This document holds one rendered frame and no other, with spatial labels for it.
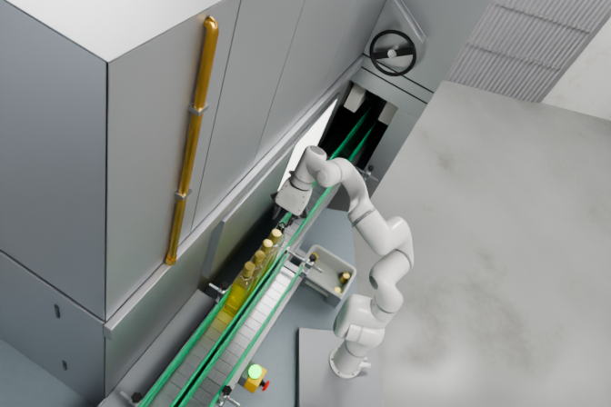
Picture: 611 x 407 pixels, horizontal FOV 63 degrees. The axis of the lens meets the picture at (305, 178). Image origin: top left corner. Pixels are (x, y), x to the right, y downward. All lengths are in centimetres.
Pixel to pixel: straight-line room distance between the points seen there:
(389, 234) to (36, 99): 100
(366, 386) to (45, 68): 160
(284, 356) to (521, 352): 197
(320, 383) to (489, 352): 170
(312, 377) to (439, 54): 141
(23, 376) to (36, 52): 134
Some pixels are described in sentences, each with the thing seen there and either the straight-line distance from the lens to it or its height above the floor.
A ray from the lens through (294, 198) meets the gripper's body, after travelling 161.
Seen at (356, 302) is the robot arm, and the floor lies 121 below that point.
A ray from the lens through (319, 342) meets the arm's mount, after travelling 203.
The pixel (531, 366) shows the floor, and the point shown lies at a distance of 362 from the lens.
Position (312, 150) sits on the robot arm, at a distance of 153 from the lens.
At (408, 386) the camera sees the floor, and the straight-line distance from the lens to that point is 307.
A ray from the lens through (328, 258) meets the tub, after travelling 221.
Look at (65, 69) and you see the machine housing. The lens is 76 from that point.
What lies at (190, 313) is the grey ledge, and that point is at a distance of 187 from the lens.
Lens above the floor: 255
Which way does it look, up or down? 45 degrees down
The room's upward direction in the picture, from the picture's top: 24 degrees clockwise
